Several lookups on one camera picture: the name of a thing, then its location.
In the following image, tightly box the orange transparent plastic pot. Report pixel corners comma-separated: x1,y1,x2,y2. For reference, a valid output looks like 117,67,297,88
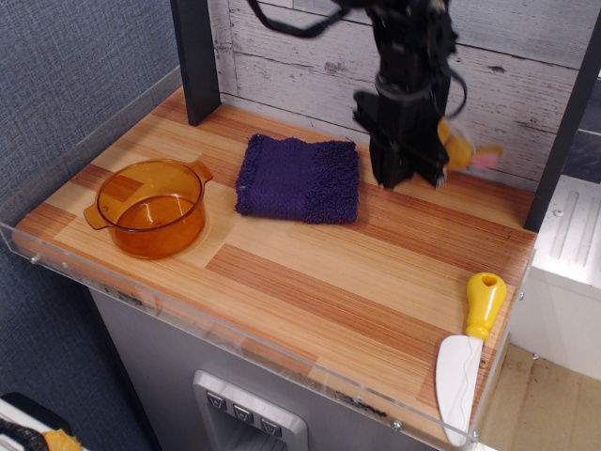
84,160,212,259

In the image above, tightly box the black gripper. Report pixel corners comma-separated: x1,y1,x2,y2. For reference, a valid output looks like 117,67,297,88
351,86,452,190

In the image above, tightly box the black vertical post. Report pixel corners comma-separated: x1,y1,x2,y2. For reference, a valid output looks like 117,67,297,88
170,0,221,126
524,39,600,232

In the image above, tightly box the yellow handled white toy knife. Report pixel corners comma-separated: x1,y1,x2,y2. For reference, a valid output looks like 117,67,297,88
435,272,507,448

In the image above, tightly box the silver dispenser panel with buttons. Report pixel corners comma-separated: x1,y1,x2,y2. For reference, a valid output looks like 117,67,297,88
193,370,309,451

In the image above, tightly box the yellow plush potato toy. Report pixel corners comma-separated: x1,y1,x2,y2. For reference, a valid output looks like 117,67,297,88
438,119,504,171

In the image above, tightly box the grey toy fridge cabinet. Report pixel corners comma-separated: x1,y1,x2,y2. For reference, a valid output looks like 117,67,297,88
91,290,430,450

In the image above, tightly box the yellow object bottom left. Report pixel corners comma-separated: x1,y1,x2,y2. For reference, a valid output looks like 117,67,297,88
42,429,85,451

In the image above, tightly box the white ridged side surface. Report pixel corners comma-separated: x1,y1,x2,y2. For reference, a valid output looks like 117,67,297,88
533,176,600,288

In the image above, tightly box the clear acrylic counter guard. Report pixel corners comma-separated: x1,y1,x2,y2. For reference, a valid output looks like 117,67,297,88
6,86,534,448

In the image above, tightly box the black left vertical post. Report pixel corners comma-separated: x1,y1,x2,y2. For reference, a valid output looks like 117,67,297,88
170,0,221,126

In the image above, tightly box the black right vertical post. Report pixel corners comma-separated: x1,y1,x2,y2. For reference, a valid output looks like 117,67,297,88
524,39,600,232

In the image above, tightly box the purple folded towel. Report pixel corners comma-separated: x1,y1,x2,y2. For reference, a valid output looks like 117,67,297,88
235,133,360,224

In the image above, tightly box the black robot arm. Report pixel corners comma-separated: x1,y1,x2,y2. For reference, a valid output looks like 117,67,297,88
249,1,467,189

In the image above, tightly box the black braided cable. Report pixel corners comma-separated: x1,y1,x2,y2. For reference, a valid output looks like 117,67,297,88
0,417,48,451

